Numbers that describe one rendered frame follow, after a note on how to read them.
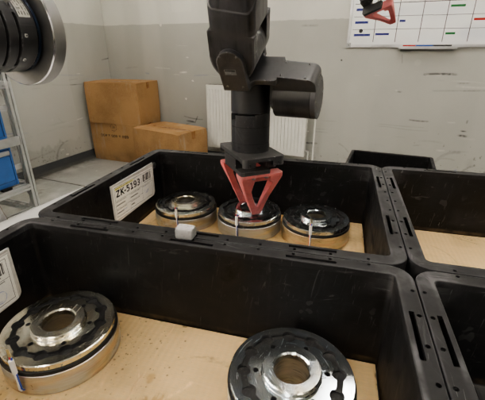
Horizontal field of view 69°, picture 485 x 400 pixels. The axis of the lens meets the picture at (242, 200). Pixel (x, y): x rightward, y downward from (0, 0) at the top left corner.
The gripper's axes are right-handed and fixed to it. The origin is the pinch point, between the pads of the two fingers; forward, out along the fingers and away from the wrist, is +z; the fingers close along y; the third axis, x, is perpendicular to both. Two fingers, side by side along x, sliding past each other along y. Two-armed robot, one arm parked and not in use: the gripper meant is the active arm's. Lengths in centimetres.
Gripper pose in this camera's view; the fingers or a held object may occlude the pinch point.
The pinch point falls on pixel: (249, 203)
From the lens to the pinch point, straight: 57.4
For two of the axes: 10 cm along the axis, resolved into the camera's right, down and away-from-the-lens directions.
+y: -3.8, -3.7, 8.4
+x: -9.2, 1.5, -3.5
